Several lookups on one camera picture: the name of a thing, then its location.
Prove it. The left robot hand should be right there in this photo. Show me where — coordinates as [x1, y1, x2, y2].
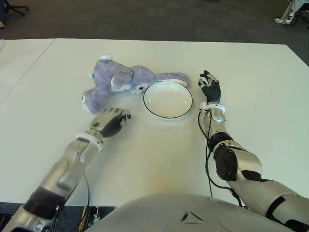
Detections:
[89, 107, 132, 139]

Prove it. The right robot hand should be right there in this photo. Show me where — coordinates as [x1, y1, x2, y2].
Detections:
[197, 70, 222, 104]

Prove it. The purple plush bunny doll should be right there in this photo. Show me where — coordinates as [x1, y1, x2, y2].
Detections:
[81, 54, 192, 114]

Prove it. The white plate with black rim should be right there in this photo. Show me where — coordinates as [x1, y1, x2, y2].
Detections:
[142, 81, 194, 120]

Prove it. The seated person in light trousers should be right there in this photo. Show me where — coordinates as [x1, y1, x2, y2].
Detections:
[274, 0, 309, 24]

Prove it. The silver robot torso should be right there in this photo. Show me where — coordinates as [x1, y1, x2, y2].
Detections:
[84, 192, 297, 232]

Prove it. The person in white shoe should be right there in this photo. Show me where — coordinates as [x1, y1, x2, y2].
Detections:
[0, 0, 7, 29]

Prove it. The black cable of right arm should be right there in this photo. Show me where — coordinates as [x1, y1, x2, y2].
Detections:
[197, 110, 244, 208]

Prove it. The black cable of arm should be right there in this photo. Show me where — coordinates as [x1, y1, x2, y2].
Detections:
[197, 110, 244, 208]
[52, 173, 91, 232]

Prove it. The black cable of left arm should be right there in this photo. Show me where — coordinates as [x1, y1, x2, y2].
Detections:
[52, 173, 91, 232]

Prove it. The metal support frame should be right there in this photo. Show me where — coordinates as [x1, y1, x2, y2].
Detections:
[81, 205, 119, 229]

